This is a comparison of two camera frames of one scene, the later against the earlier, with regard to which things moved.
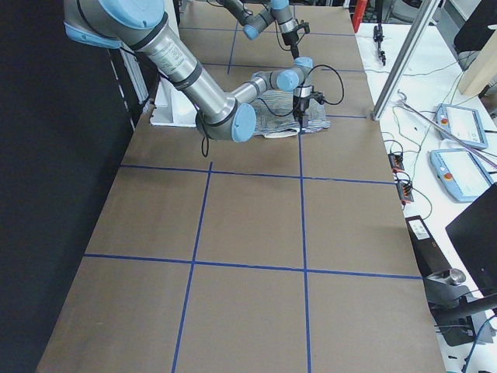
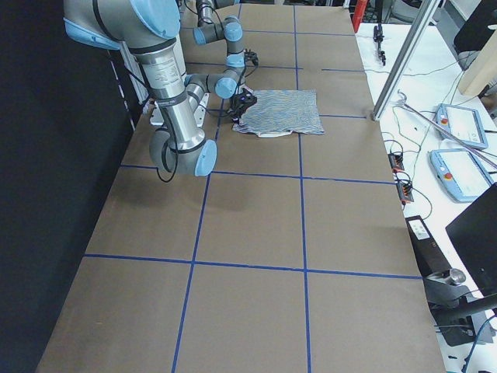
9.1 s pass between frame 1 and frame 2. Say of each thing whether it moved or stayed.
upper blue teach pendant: stayed
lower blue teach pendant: stayed
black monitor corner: stayed
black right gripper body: moved
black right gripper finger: moved
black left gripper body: moved
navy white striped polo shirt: stayed
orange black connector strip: stayed
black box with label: stayed
